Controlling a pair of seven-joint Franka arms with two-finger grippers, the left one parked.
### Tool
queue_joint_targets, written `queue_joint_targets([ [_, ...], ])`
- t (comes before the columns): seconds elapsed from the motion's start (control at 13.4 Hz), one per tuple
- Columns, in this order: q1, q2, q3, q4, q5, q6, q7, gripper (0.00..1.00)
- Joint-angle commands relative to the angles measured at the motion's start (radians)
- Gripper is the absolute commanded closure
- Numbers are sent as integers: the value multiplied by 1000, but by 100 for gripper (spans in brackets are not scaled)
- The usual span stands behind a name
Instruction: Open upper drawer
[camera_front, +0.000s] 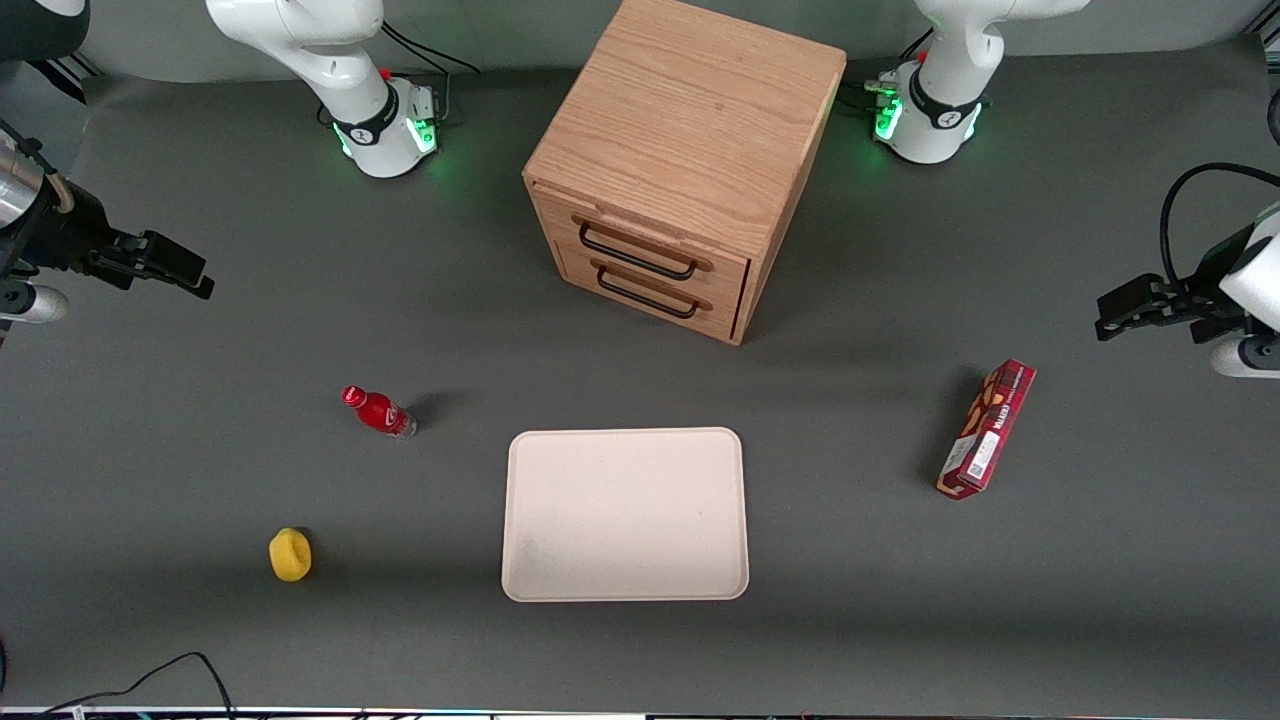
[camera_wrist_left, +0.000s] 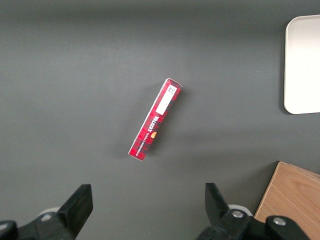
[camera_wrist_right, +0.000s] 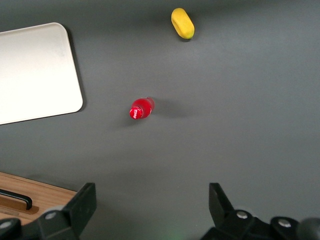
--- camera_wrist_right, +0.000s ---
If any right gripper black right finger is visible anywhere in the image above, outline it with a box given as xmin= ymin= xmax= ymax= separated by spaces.
xmin=199 ymin=182 xmax=301 ymax=240

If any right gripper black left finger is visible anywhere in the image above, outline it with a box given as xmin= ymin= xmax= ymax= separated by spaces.
xmin=21 ymin=182 xmax=98 ymax=240

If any wooden drawer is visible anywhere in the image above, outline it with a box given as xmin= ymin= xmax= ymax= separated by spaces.
xmin=0 ymin=174 xmax=75 ymax=225

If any black metal drawer handle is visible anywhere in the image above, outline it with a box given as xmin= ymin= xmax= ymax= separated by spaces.
xmin=0 ymin=188 xmax=34 ymax=211

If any wooden drawer cabinet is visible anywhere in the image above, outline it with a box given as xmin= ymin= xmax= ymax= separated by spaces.
xmin=0 ymin=171 xmax=78 ymax=227

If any small red cola bottle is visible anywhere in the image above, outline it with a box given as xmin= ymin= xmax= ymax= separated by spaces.
xmin=129 ymin=96 xmax=156 ymax=121

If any beige rectangular plastic tray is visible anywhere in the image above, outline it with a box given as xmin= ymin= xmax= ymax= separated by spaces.
xmin=0 ymin=22 xmax=84 ymax=126

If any yellow sponge toy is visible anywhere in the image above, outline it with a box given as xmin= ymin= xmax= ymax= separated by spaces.
xmin=170 ymin=7 xmax=195 ymax=40

